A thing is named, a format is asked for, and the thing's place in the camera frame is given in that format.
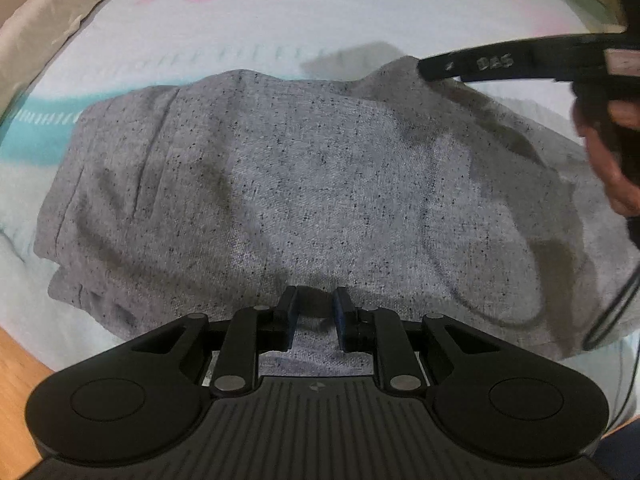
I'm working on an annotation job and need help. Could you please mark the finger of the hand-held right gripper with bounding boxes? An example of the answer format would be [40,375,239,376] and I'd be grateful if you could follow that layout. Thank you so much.
[417,33,608,84]

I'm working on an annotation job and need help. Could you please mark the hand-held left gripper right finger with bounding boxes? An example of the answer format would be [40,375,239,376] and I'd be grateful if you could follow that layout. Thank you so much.
[332,286,516,394]

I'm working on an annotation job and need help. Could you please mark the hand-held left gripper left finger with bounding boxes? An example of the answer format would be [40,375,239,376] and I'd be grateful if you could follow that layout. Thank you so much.
[119,285,300,398]

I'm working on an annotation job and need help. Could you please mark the grey speckled pants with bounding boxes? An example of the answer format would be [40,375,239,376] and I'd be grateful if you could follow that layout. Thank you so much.
[34,55,640,362]

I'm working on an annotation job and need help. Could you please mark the person's right hand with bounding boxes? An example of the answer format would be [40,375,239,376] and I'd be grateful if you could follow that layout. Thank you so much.
[573,99,640,218]

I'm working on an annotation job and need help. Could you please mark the floral printed blanket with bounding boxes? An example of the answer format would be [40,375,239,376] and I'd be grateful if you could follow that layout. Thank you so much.
[0,0,640,480]

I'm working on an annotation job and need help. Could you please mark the long beige pillow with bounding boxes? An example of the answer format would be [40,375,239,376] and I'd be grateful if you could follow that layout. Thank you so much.
[0,0,166,111]

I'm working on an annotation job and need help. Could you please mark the black cable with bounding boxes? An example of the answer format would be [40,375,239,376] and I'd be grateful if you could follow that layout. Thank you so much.
[582,258,640,352]

